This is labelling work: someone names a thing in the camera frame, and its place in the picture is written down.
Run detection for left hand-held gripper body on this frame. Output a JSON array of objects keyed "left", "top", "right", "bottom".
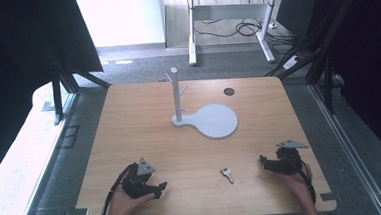
[{"left": 119, "top": 157, "right": 159, "bottom": 201}]

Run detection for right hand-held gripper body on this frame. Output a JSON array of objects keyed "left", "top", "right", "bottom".
[{"left": 270, "top": 137, "right": 312, "bottom": 177}]

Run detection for person's left hand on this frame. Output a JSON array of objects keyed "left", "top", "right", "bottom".
[{"left": 105, "top": 184, "right": 157, "bottom": 215}]

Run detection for person's right hand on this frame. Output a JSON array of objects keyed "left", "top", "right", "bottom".
[{"left": 279, "top": 162, "right": 315, "bottom": 201}]

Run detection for small silver key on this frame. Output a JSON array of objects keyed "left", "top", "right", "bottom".
[{"left": 219, "top": 166, "right": 235, "bottom": 186}]

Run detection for white stand with round base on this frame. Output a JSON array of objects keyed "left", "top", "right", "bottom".
[{"left": 163, "top": 63, "right": 241, "bottom": 144}]

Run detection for white power strip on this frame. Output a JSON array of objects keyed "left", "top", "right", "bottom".
[{"left": 280, "top": 54, "right": 303, "bottom": 72}]

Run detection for black metal stand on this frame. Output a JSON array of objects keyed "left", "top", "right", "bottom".
[
  {"left": 37, "top": 41, "right": 114, "bottom": 127},
  {"left": 260, "top": 0, "right": 377, "bottom": 119}
]

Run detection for dark curtain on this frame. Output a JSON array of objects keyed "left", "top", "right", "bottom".
[
  {"left": 0, "top": 0, "right": 111, "bottom": 188},
  {"left": 273, "top": 0, "right": 381, "bottom": 178}
]

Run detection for left hand-held gripper black cable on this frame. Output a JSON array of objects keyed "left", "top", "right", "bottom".
[{"left": 96, "top": 162, "right": 142, "bottom": 215}]

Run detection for hand-held gripper black cable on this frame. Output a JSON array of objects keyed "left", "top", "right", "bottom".
[
  {"left": 96, "top": 162, "right": 142, "bottom": 215},
  {"left": 293, "top": 156, "right": 318, "bottom": 206}
]

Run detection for right hand-held gripper black cable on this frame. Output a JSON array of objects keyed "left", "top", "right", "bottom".
[{"left": 293, "top": 156, "right": 318, "bottom": 206}]

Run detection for silver metal rail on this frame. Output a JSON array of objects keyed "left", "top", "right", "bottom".
[{"left": 306, "top": 78, "right": 381, "bottom": 215}]

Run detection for black floor cables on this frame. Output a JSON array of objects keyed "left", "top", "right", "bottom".
[{"left": 191, "top": 0, "right": 298, "bottom": 60}]

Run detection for white metal desk frame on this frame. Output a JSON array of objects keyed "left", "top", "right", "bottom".
[{"left": 184, "top": 0, "right": 283, "bottom": 69}]

